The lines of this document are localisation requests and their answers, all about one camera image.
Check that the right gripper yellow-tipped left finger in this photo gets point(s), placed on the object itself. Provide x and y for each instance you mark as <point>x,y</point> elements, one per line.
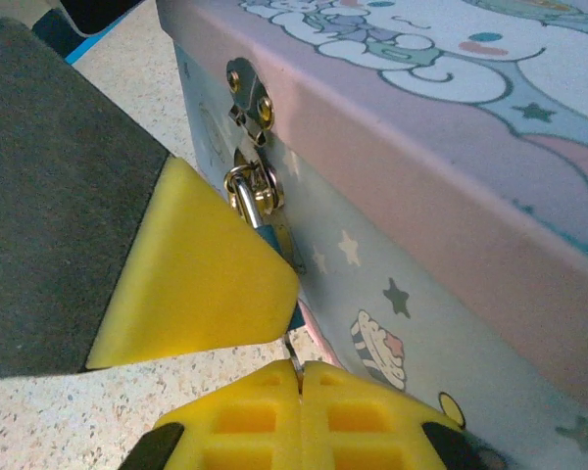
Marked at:
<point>245,431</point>

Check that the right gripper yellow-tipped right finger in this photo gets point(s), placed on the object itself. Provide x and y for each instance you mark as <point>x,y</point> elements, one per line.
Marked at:
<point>372,431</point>

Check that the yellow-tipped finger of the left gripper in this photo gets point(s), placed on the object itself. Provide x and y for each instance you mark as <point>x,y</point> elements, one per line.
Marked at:
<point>78,220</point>

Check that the small blue padlock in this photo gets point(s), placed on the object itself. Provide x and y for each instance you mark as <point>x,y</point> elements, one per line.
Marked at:
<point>247,201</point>

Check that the pastel cartoon tin box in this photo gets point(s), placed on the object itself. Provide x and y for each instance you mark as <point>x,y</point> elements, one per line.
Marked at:
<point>470,161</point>

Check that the metal hasp latch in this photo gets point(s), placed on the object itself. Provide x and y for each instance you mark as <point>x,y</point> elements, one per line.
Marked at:
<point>247,98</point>

